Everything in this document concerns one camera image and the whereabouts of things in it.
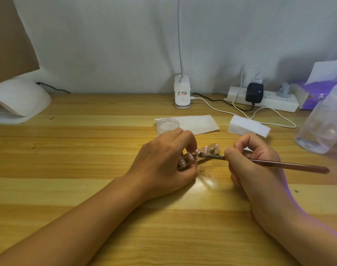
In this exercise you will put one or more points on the person's right hand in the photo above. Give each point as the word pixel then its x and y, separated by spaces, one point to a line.
pixel 264 177

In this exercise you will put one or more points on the person's left hand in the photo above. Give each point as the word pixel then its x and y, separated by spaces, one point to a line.
pixel 160 166

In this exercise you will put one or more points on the person's left thumb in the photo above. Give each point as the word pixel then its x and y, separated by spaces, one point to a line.
pixel 190 173

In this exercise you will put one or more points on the person's right thumb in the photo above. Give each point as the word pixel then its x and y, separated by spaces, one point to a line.
pixel 234 157

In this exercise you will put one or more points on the nail tip holder with pink nails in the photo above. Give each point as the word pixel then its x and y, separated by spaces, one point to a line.
pixel 210 150

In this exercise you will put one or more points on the rose gold nail art pen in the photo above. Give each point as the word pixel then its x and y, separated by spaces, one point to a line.
pixel 290 165

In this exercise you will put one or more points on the person's left forearm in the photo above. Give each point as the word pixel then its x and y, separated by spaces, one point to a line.
pixel 74 221

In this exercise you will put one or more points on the person's right forearm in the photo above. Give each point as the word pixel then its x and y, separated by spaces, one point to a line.
pixel 304 232

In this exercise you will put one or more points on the white buffer block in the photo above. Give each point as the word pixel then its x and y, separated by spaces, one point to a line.
pixel 248 126

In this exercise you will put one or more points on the white paper sheet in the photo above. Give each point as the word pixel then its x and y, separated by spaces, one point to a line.
pixel 197 124

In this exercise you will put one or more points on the small clear round jar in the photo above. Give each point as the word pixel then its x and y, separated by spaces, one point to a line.
pixel 168 125

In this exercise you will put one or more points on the black power adapter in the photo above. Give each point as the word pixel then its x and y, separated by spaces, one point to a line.
pixel 254 92

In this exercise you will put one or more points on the white power strip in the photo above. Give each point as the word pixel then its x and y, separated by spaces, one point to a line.
pixel 279 103

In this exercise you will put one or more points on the white charger plug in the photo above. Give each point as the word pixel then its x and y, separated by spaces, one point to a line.
pixel 257 81

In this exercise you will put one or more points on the white gooseneck desk lamp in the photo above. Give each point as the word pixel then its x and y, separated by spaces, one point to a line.
pixel 182 94

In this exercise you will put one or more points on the grey plug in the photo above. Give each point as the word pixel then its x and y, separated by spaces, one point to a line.
pixel 284 90

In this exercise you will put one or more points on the clear plastic bottle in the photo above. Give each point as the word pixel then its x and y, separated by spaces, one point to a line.
pixel 323 124

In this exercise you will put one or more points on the purple tissue packet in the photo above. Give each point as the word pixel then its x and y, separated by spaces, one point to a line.
pixel 320 91

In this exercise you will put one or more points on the white backdrop cloth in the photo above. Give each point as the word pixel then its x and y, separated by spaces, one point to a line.
pixel 115 38

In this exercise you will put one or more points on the white nail curing lamp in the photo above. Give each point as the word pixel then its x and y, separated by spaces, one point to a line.
pixel 16 101

